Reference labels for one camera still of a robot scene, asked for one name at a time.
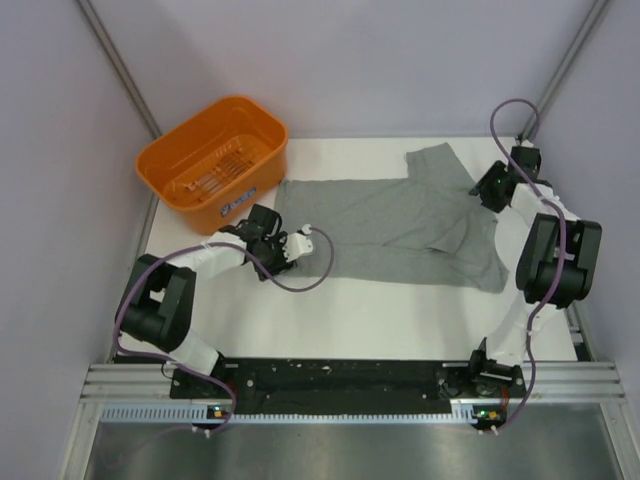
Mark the aluminium front rail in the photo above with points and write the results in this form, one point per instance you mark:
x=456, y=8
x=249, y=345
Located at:
x=562, y=382

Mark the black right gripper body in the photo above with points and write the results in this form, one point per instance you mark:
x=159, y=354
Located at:
x=487, y=187

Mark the right aluminium frame post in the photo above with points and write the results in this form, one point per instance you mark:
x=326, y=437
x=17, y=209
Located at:
x=587, y=28

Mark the grey slotted cable duct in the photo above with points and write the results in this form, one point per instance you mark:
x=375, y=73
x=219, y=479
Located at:
x=212, y=415

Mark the aluminium frame post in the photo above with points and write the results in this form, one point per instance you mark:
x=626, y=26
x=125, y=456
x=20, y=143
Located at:
x=118, y=65
x=587, y=28

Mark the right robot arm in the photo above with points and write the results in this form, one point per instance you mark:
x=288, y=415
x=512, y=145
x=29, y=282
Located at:
x=556, y=266

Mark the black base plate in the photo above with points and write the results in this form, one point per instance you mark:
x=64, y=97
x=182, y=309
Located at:
x=338, y=386

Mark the grey t shirt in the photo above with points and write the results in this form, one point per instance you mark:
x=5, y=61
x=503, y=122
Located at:
x=423, y=229

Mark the left aluminium frame post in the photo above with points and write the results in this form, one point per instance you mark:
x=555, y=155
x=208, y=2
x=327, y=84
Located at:
x=118, y=65

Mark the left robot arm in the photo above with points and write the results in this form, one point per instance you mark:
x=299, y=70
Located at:
x=157, y=305

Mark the orange plastic basket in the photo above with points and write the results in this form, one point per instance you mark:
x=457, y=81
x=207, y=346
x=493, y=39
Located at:
x=216, y=164

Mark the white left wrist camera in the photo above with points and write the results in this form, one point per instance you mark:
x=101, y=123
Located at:
x=298, y=244

